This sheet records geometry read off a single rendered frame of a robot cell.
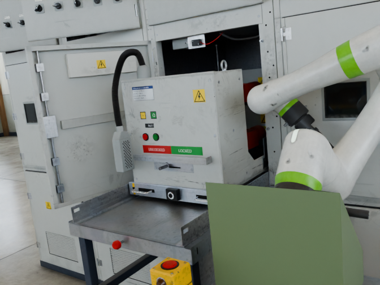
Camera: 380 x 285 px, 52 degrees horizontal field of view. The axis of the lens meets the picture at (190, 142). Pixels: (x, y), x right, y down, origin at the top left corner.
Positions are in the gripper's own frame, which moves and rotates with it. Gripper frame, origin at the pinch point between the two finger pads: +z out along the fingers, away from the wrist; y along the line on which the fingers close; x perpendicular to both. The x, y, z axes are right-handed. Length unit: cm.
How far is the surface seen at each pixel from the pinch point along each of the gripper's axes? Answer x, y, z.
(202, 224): -51, 22, -15
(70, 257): -174, -103, -65
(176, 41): -13, -35, -95
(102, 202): -85, -2, -52
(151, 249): -69, 26, -20
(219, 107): -19.4, 9.2, -44.0
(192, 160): -41, 5, -37
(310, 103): 8.3, -10.0, -23.3
